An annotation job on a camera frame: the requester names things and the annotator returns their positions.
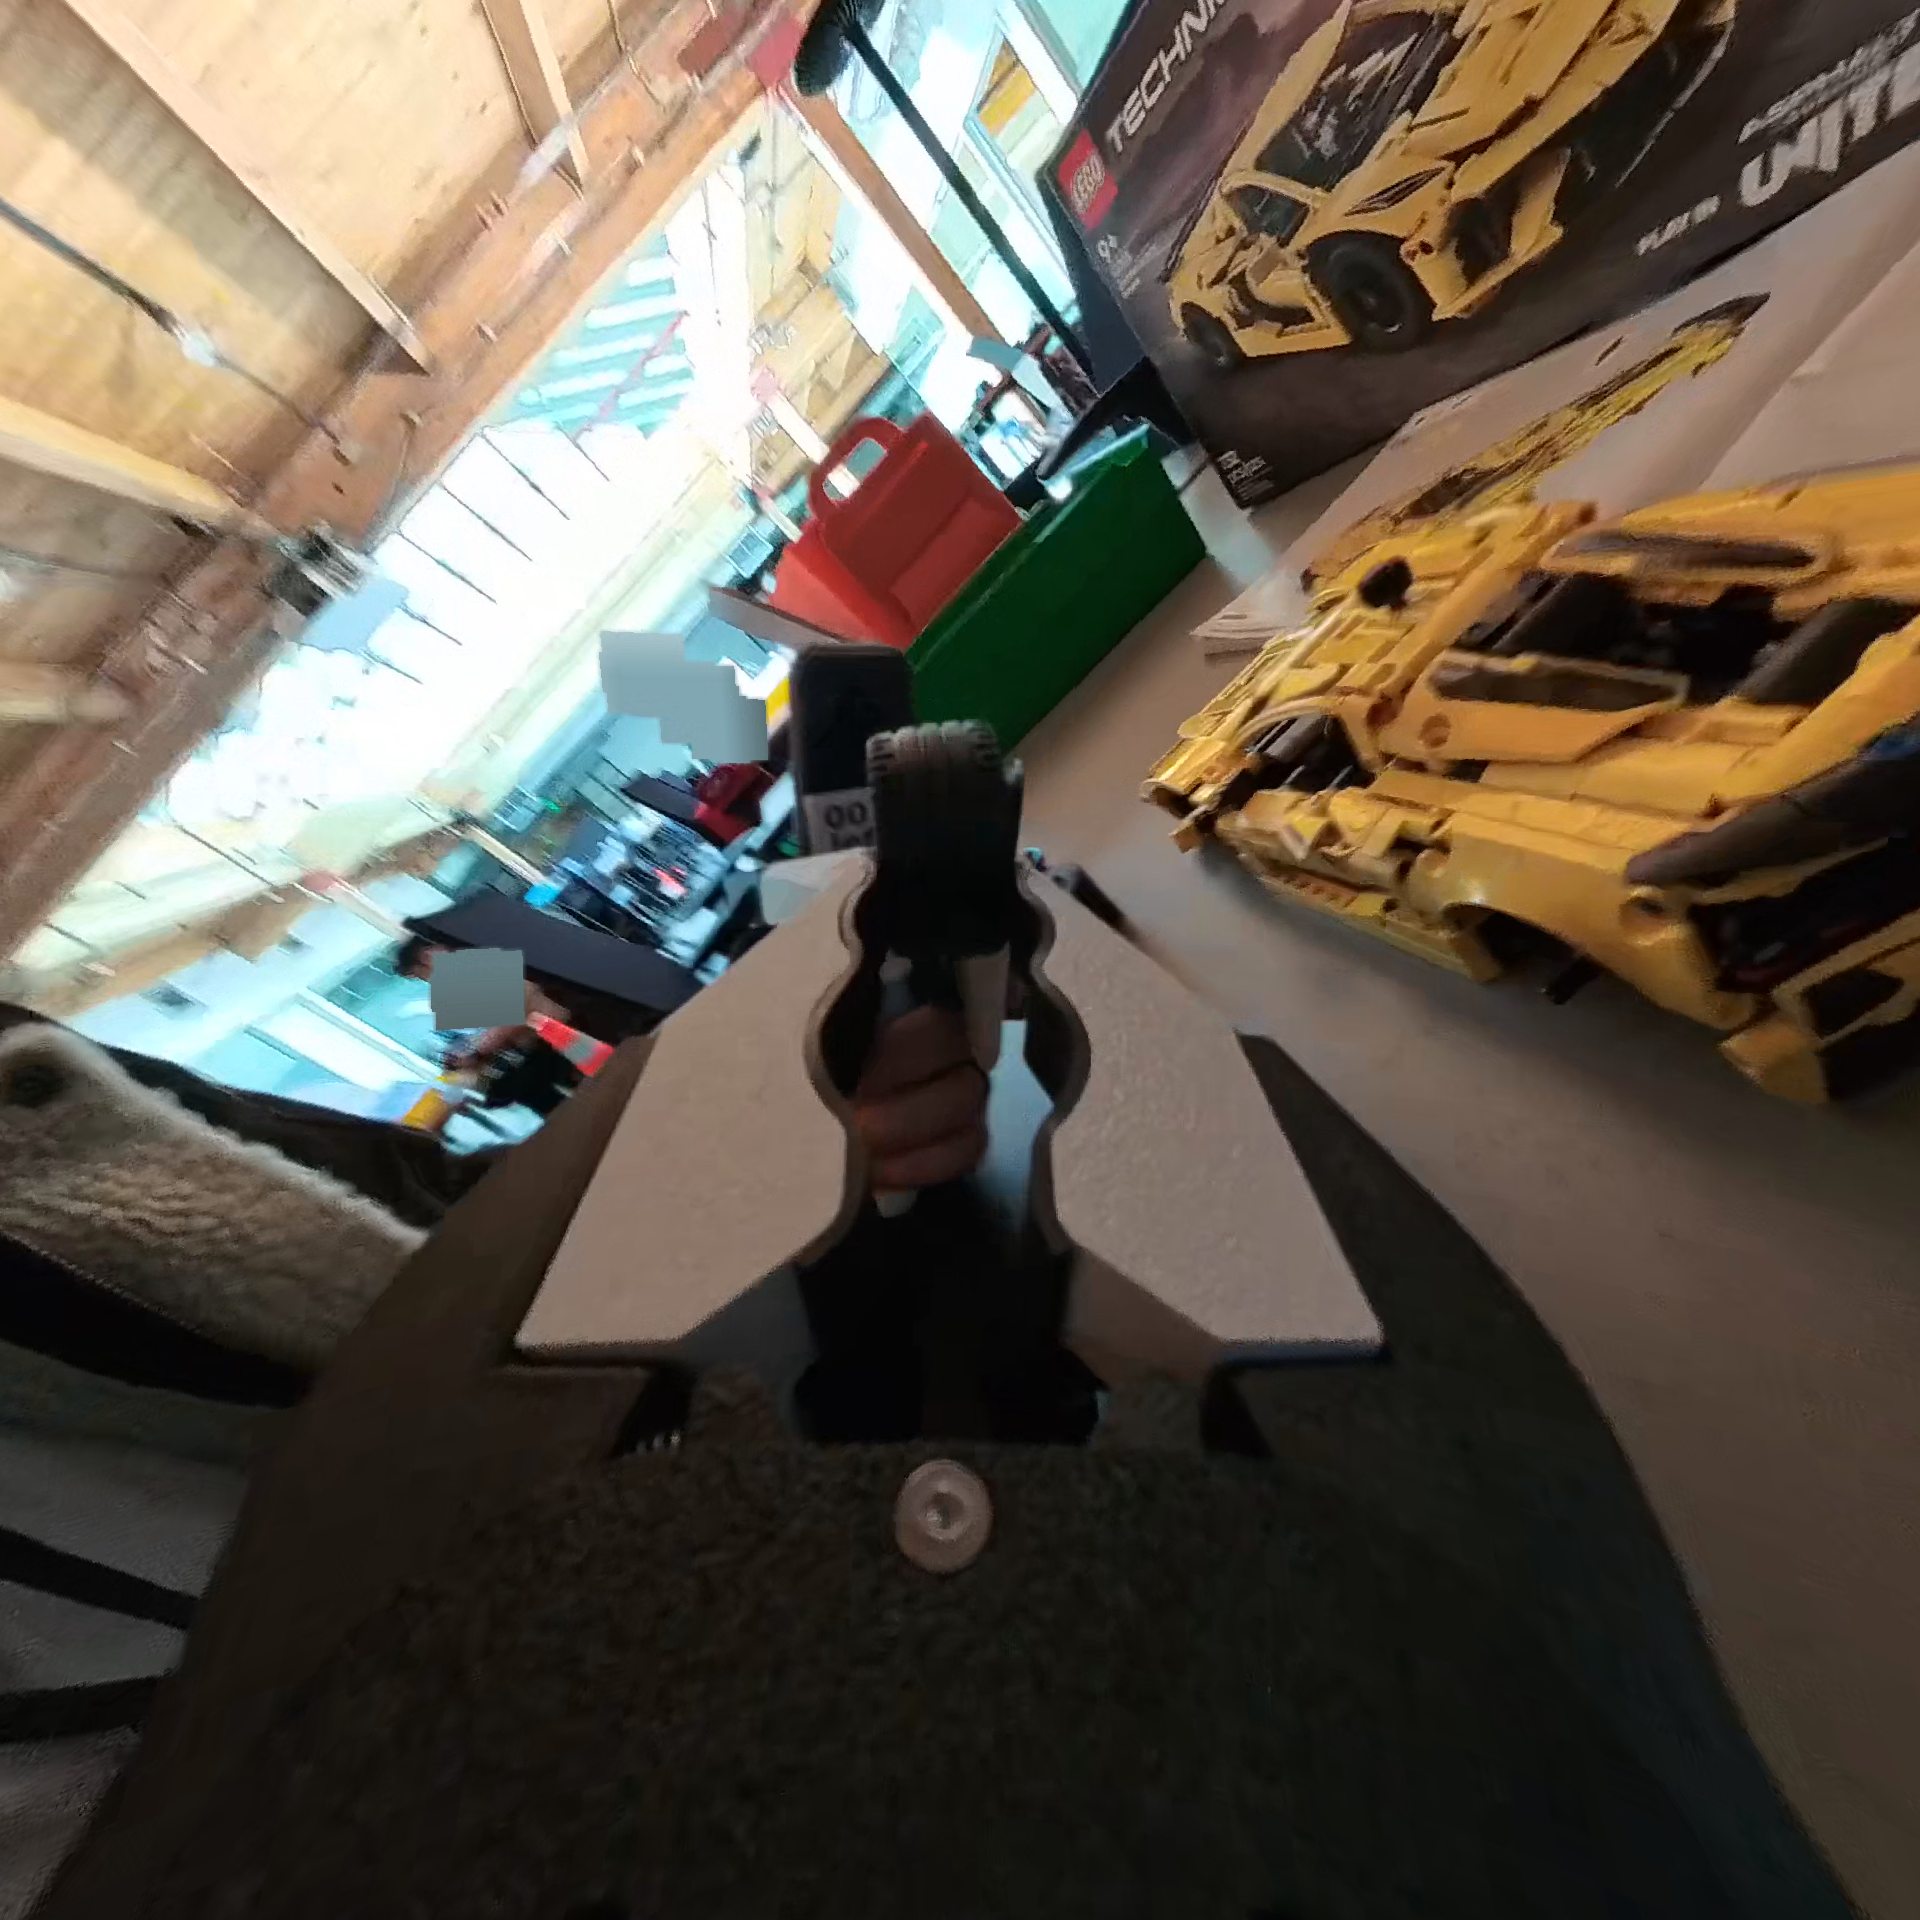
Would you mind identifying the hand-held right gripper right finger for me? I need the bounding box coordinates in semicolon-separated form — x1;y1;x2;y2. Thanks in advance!
1022;870;1385;1445

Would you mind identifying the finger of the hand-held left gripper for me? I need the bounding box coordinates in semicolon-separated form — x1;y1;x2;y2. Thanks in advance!
755;852;872;923

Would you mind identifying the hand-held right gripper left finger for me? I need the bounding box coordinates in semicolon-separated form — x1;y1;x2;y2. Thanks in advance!
513;860;892;1445

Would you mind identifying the black toy car tyre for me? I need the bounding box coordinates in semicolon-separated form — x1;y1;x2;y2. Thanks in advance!
865;720;1026;969

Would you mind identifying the yellow toy brick car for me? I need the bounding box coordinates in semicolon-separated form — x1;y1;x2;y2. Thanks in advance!
1143;463;1920;1109

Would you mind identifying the grey desk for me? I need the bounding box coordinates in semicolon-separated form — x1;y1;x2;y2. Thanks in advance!
959;225;1920;1920

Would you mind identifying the person's left hand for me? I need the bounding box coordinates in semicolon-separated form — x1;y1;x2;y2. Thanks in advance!
856;1020;996;1204

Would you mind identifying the green plastic bin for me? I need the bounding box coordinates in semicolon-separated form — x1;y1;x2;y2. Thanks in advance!
907;426;1211;750

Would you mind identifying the toy car set box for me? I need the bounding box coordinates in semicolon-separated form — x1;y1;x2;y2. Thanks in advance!
1036;0;1920;508

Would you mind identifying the brown fleece-lined jacket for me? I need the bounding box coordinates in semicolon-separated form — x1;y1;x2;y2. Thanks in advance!
0;1002;451;1403

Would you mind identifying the large car print booklet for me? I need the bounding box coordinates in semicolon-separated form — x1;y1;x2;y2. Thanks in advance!
1190;291;1772;654

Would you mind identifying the grey shirt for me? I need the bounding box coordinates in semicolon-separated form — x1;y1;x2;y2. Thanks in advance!
0;1333;301;1920

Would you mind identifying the wheel picture instruction booklet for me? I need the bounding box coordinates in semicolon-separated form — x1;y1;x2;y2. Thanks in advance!
1754;225;1920;490

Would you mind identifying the red plastic bin with handle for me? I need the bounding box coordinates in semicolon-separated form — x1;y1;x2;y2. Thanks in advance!
766;417;1026;650

